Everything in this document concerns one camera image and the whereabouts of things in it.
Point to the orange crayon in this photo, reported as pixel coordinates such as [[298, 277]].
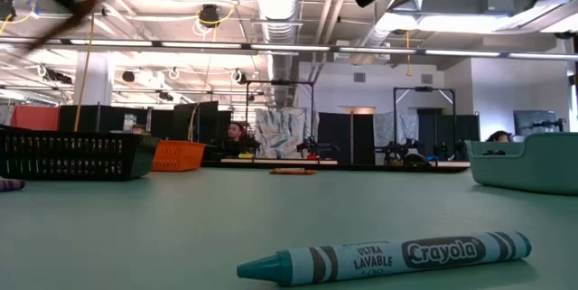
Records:
[[292, 171], [63, 23]]

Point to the blue-green crayon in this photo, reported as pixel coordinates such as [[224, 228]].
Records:
[[384, 258]]

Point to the black background robot arm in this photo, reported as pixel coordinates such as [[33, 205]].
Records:
[[316, 147], [447, 150], [397, 150]]

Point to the ceiling light strip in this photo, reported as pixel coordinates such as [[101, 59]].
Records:
[[291, 48], [460, 53], [542, 56], [113, 42], [377, 50], [201, 45]]

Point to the yellow hanging plug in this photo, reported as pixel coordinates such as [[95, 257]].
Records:
[[408, 71]]

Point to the white pillar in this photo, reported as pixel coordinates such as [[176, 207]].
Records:
[[92, 82]]

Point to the red partition panel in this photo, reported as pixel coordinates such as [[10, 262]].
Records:
[[34, 118]]

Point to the black partition panel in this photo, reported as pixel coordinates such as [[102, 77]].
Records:
[[336, 138], [203, 123], [90, 118]]

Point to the white plastic sheet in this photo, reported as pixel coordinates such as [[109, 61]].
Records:
[[388, 127], [280, 132]]

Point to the black plastic basket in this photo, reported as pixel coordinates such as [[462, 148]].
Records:
[[68, 156]]

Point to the wooden table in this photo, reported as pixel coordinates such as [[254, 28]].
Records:
[[280, 161]]

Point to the person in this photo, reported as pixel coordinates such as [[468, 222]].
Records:
[[499, 136], [235, 136]]

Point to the purple crayon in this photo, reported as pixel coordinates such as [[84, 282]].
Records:
[[11, 185]]

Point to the orange plastic basket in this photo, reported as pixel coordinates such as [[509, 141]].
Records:
[[176, 156]]

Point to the grey computer monitor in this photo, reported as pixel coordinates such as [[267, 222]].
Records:
[[533, 120]]

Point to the pale green plastic bin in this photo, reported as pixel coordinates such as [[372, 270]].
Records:
[[524, 168]]

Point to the green table mat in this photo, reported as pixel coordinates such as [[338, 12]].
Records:
[[135, 236]]

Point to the black metal table frame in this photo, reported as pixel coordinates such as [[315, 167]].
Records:
[[361, 168]]

